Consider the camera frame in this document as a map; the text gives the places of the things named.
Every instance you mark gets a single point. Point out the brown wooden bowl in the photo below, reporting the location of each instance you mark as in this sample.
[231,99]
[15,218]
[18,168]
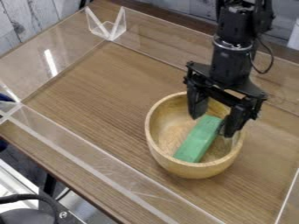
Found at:
[167,125]

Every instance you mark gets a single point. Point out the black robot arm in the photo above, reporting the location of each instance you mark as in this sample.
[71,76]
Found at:
[243,20]

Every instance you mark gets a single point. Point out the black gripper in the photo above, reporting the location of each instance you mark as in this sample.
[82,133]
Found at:
[225,81]

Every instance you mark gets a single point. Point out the black table leg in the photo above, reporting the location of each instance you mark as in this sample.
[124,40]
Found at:
[50,185]

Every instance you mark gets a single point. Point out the green rectangular block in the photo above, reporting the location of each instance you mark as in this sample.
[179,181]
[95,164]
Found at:
[199,139]

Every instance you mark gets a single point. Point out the clear acrylic tray enclosure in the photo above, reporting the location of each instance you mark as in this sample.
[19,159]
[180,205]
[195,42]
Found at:
[84,81]

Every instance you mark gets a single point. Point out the metal bracket with screw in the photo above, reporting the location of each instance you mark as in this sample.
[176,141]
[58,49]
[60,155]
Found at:
[67,217]

